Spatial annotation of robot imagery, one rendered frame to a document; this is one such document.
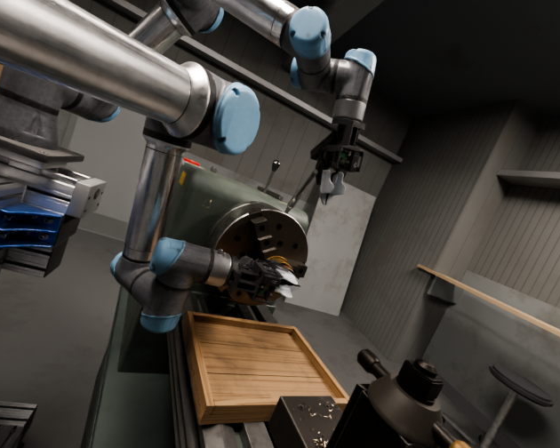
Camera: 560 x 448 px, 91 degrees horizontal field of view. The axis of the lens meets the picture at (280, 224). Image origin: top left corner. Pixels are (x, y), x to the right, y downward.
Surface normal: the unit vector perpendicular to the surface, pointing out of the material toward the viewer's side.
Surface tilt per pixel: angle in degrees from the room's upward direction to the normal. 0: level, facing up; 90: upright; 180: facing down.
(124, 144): 90
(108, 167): 90
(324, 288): 79
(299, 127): 90
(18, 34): 105
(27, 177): 90
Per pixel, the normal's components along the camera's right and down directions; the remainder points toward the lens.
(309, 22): -0.18, 0.04
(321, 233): 0.36, 0.04
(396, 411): -0.36, -0.62
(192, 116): 0.00, 0.52
